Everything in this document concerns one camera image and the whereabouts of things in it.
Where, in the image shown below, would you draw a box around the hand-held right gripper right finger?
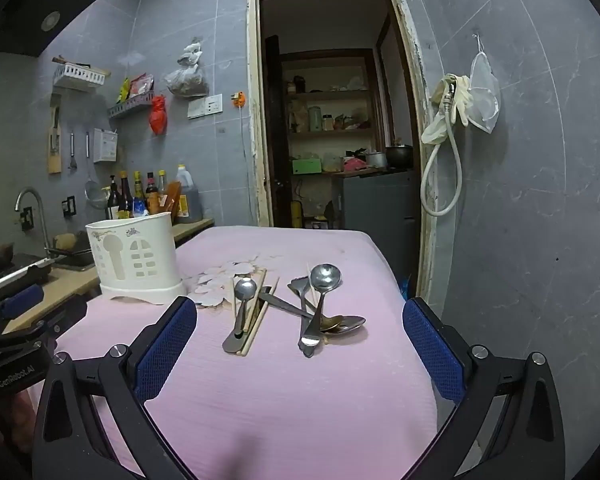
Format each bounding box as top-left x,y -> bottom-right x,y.
402,297 -> 566,480

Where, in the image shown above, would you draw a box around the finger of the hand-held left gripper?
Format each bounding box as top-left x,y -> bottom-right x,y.
10,296 -> 89,347
0,284 -> 45,332

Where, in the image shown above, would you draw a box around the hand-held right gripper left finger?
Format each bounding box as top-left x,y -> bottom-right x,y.
32,296 -> 198,480

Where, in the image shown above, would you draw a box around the grey metal cutlery piece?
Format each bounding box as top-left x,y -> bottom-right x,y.
222,286 -> 273,353
259,292 -> 315,320

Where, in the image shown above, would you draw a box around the white plastic cutlery holder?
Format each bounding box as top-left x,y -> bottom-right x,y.
85,211 -> 187,307

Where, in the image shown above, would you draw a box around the oval stainless steel spoon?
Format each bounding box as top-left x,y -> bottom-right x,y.
320,315 -> 367,336

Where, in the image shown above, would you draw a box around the small stainless steel spoon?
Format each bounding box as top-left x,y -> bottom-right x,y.
232,277 -> 258,338

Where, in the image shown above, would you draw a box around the large stainless steel spoon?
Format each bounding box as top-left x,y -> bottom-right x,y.
309,263 -> 342,346

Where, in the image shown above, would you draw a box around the person's left hand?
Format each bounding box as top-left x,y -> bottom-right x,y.
0,389 -> 35,461

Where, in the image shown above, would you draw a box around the kitchen sink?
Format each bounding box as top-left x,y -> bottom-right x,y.
49,246 -> 97,272

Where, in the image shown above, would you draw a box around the metal kitchen faucet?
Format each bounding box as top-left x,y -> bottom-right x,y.
14,187 -> 54,261

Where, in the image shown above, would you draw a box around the metal mesh strainer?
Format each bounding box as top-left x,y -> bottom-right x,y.
84,180 -> 109,210

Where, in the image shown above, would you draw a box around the pink floral tablecloth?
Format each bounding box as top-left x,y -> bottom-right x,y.
55,226 -> 438,480

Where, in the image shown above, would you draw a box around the blue label sauce bottle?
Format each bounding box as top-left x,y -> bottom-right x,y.
132,171 -> 149,218

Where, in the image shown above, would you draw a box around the grey cabinet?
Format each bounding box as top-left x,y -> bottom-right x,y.
340,169 -> 422,282

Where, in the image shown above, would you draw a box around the orange bottle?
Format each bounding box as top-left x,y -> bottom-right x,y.
161,182 -> 182,222

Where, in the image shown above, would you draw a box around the black cooking pot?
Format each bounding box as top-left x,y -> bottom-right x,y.
384,144 -> 415,170

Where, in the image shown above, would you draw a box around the red plastic bag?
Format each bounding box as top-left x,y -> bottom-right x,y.
149,95 -> 169,136

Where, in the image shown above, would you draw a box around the wooden shelf unit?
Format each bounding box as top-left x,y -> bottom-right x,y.
280,50 -> 382,177

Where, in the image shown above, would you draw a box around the red white snack packet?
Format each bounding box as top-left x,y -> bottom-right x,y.
130,74 -> 155,99

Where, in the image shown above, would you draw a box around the white mesh bag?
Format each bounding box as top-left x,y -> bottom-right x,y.
467,34 -> 501,135

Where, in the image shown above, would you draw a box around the cream rubber gloves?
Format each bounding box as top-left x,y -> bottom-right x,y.
421,73 -> 474,146

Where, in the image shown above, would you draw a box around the clear bag of dried goods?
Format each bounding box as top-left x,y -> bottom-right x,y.
164,37 -> 210,99

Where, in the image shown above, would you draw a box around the wooden wall knife holder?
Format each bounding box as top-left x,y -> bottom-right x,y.
47,105 -> 64,175

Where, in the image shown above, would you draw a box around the white wall box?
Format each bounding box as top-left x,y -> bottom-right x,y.
93,127 -> 119,163

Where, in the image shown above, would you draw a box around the white flexible hose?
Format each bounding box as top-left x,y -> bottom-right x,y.
420,82 -> 464,218

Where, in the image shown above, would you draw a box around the metal wall shelf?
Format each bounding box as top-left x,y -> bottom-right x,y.
107,92 -> 156,120

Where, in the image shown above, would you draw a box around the white plastic wall basket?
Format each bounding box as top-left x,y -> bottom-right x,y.
52,61 -> 109,92

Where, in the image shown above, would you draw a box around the white wall switch panel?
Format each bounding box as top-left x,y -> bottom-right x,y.
187,94 -> 224,120

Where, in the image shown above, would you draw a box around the cream door frame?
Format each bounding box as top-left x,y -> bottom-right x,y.
246,0 -> 439,307

